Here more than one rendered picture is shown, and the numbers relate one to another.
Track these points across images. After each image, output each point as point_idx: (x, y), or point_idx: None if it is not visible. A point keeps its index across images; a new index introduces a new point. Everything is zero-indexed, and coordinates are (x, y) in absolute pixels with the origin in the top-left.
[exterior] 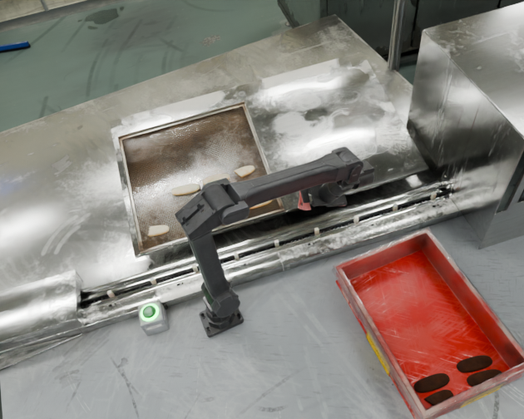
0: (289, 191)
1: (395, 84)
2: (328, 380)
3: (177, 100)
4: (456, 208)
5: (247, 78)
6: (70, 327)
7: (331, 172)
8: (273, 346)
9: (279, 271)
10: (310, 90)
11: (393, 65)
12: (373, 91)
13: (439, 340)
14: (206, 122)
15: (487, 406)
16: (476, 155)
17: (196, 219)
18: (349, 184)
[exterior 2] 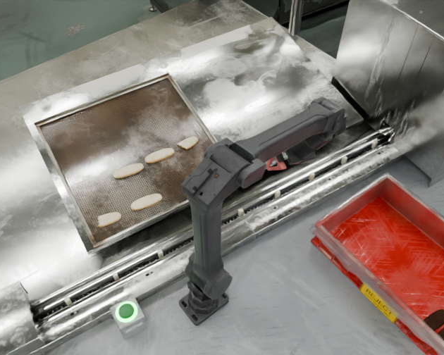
0: (289, 146)
1: (301, 48)
2: (336, 342)
3: (82, 82)
4: (399, 152)
5: (153, 53)
6: (29, 351)
7: (321, 122)
8: (268, 320)
9: (250, 241)
10: (232, 56)
11: (294, 30)
12: (292, 53)
13: (426, 278)
14: (133, 98)
15: None
16: (426, 96)
17: (212, 185)
18: (329, 134)
